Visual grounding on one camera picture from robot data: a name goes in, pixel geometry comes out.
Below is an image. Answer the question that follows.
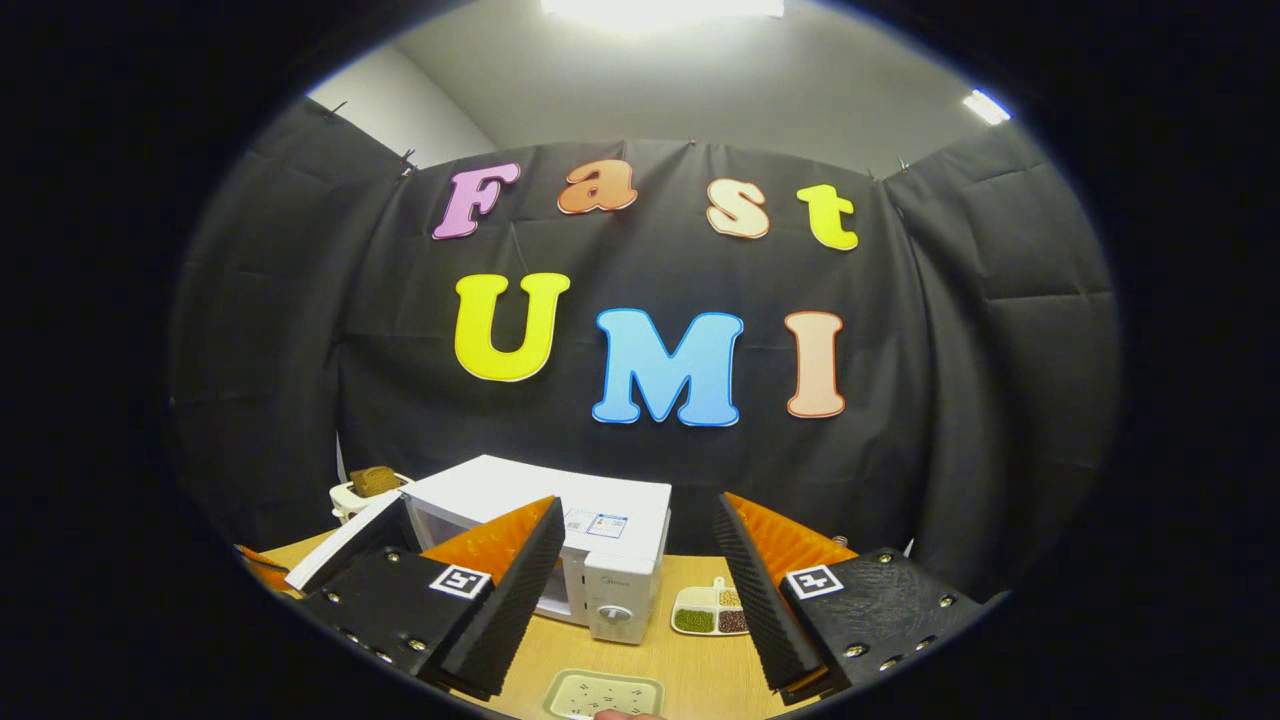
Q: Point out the large bright ceiling light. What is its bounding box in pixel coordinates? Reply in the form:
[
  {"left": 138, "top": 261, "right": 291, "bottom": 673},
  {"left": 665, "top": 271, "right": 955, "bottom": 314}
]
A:
[{"left": 540, "top": 0, "right": 787, "bottom": 33}]

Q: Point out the pale green rectangular tray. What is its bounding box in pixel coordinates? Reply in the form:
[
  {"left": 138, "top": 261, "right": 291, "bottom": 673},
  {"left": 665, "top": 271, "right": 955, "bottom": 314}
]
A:
[{"left": 544, "top": 668, "right": 667, "bottom": 720}]

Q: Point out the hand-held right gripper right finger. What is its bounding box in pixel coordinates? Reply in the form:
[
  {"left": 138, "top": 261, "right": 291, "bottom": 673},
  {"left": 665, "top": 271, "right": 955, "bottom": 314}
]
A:
[{"left": 711, "top": 490, "right": 988, "bottom": 702}]

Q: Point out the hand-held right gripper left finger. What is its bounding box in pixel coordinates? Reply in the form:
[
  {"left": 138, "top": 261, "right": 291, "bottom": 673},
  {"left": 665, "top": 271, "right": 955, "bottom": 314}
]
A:
[{"left": 293, "top": 495, "right": 567, "bottom": 699}]

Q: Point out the narrow strip ceiling light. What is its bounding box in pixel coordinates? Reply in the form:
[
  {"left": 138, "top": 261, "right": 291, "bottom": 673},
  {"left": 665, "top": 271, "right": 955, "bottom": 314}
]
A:
[{"left": 961, "top": 87, "right": 1012, "bottom": 127}]

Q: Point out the black backdrop cloth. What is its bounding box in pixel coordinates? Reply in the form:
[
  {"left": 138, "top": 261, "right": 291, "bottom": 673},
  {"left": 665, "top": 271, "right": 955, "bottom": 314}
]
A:
[{"left": 168, "top": 97, "right": 1121, "bottom": 601}]

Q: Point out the divided dish of beans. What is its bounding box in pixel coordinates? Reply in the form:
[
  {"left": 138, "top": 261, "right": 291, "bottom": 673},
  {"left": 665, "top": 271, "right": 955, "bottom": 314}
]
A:
[{"left": 669, "top": 577, "right": 750, "bottom": 638}]

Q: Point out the white toaster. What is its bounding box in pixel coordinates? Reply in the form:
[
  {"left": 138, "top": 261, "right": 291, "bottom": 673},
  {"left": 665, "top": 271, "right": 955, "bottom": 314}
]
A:
[{"left": 329, "top": 474, "right": 414, "bottom": 527}]

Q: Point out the white microwave oven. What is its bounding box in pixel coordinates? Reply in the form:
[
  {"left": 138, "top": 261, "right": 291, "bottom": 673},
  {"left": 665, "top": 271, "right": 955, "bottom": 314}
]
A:
[{"left": 285, "top": 455, "right": 673, "bottom": 647}]

